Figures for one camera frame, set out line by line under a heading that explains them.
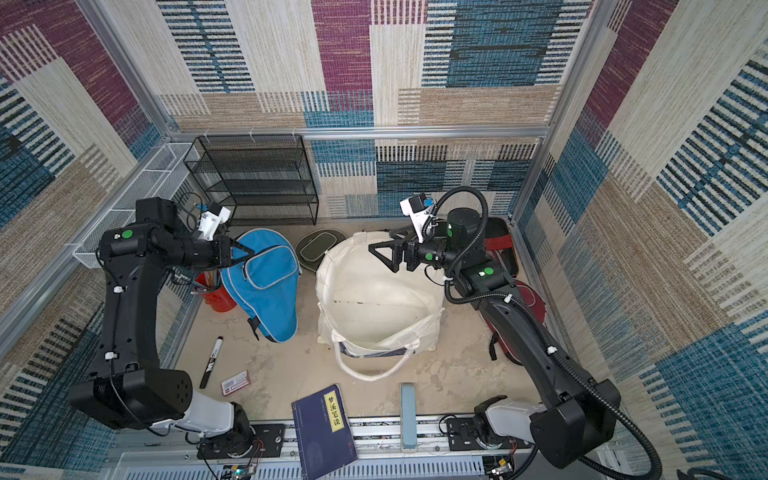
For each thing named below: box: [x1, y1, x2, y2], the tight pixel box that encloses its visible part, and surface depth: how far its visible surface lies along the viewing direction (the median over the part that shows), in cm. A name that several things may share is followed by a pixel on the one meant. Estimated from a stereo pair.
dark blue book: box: [291, 384, 359, 480], surface depth 76 cm
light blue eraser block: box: [401, 383, 417, 449], surface depth 74 cm
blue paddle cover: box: [221, 228, 302, 343], surface depth 74 cm
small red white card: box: [220, 370, 250, 396], surface depth 83 cm
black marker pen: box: [199, 336, 224, 389], surface depth 89 cm
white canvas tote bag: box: [316, 231, 445, 381], surface depth 93 cm
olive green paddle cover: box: [295, 229, 347, 273], surface depth 114 cm
